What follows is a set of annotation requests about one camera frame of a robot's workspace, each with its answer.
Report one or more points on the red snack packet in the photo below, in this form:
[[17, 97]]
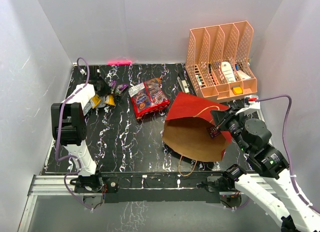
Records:
[[148, 97]]

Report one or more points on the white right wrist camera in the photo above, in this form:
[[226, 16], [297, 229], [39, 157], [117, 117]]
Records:
[[251, 105]]

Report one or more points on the purple M&M's packet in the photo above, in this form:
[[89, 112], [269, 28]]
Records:
[[120, 89]]

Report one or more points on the green white tube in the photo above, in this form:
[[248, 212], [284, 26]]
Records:
[[199, 79]]

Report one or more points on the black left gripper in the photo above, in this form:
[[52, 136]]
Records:
[[107, 89]]

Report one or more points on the peach plastic file organizer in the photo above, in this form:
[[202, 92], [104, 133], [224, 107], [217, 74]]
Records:
[[208, 47]]

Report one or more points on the yellow snack packet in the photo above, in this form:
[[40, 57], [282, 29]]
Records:
[[95, 101], [109, 100]]

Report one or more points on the brown M&M's packet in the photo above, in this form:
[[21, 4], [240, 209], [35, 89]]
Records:
[[112, 85]]

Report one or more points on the silver snack wrapper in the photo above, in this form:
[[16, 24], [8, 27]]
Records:
[[87, 108], [101, 104]]

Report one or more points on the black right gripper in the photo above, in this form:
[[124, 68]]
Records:
[[221, 117]]

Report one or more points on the red brown paper bag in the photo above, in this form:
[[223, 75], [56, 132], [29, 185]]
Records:
[[185, 129]]

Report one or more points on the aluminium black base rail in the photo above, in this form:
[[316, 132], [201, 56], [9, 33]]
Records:
[[136, 201]]

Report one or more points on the beige black stapler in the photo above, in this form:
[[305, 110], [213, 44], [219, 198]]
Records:
[[182, 82]]

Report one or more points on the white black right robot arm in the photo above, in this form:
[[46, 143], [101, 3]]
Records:
[[286, 207]]

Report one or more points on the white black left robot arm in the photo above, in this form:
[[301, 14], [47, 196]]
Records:
[[69, 128]]

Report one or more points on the small purple candy packet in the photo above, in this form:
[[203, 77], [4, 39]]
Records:
[[213, 132]]

